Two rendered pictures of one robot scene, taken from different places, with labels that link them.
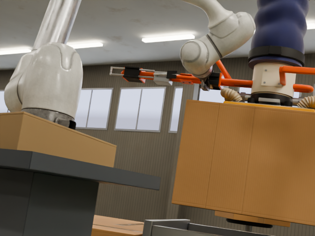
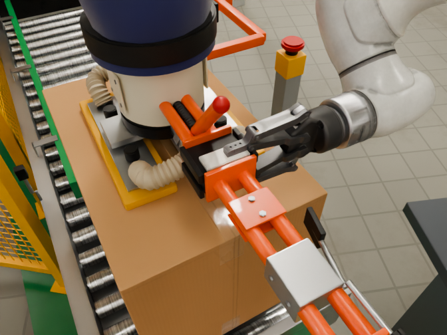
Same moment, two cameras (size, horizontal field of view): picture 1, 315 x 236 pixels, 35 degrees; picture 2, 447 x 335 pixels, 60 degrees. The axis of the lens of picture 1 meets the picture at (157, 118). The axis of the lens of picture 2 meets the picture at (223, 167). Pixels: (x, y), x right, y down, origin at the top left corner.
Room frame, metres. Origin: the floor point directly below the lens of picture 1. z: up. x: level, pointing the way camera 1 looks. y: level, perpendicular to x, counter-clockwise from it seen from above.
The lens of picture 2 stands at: (2.35, 0.09, 1.63)
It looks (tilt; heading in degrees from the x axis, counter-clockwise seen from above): 47 degrees down; 226
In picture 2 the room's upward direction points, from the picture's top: straight up
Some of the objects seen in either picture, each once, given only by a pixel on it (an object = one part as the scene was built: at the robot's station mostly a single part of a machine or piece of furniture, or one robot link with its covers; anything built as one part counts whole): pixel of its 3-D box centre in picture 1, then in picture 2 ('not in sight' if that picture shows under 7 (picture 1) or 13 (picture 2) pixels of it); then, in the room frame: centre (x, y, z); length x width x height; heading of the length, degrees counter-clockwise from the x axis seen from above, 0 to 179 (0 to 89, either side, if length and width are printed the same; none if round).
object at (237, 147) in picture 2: not in sight; (241, 141); (2.05, -0.19, 1.24); 0.05 x 0.01 x 0.03; 164
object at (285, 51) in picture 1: (276, 58); (151, 22); (2.00, -0.45, 1.31); 0.23 x 0.23 x 0.04
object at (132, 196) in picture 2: not in sight; (122, 136); (2.09, -0.47, 1.09); 0.34 x 0.10 x 0.05; 74
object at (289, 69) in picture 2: not in sight; (275, 164); (1.46, -0.53, 0.50); 0.07 x 0.07 x 1.00; 74
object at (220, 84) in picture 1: (212, 81); (219, 162); (2.07, -0.21, 1.20); 0.10 x 0.08 x 0.06; 164
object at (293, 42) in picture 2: not in sight; (292, 46); (1.46, -0.53, 1.02); 0.07 x 0.07 x 0.04
